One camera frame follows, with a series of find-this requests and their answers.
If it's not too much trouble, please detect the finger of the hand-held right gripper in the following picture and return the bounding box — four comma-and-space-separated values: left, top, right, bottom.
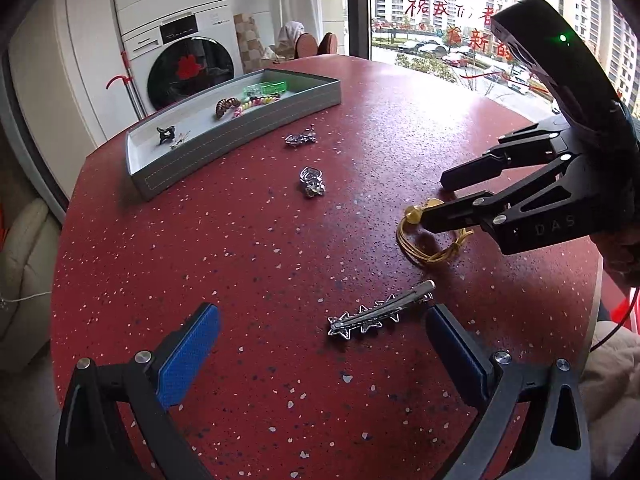
440, 127, 571, 193
417, 154, 586, 234

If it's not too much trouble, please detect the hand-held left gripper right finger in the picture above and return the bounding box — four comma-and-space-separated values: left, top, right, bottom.
425, 303, 592, 480

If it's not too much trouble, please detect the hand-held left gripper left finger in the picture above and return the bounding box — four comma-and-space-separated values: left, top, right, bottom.
56, 302, 221, 480

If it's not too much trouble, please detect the gold hair tie with bead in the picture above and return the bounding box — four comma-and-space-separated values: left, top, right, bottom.
397, 198, 475, 266

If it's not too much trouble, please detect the silver star hair clip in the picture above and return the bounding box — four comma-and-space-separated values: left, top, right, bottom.
328, 280, 436, 341

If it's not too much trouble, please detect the grey rectangular tray box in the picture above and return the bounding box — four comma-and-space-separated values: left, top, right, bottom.
125, 69, 342, 202

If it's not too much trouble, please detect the green translucent bangle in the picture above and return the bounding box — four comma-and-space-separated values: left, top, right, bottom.
243, 79, 289, 99

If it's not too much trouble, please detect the pink yellow beaded bracelet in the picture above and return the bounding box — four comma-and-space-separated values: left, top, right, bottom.
231, 94, 281, 117

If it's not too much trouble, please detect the brown spiral hair tie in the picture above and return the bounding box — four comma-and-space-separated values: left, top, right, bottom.
215, 96, 241, 120

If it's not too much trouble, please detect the small silver rhinestone clip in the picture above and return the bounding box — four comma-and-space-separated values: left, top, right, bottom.
299, 165, 326, 199
284, 128, 317, 147

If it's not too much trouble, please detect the beige garment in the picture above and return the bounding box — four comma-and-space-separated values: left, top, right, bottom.
579, 327, 640, 480

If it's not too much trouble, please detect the cream sofa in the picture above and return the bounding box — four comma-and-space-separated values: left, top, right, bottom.
0, 197, 64, 372

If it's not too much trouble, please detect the white cloth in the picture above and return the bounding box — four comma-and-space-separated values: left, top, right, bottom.
277, 21, 306, 47

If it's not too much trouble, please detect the checkered paper bag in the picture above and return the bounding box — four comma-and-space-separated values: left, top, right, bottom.
233, 12, 266, 77

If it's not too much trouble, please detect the white front-load washing machine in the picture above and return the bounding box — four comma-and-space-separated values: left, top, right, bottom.
112, 0, 247, 122

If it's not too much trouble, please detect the white tall cabinet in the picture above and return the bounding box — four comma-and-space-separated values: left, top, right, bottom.
9, 0, 147, 153

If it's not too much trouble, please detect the mop with red handle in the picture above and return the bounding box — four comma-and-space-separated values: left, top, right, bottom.
105, 52, 151, 122

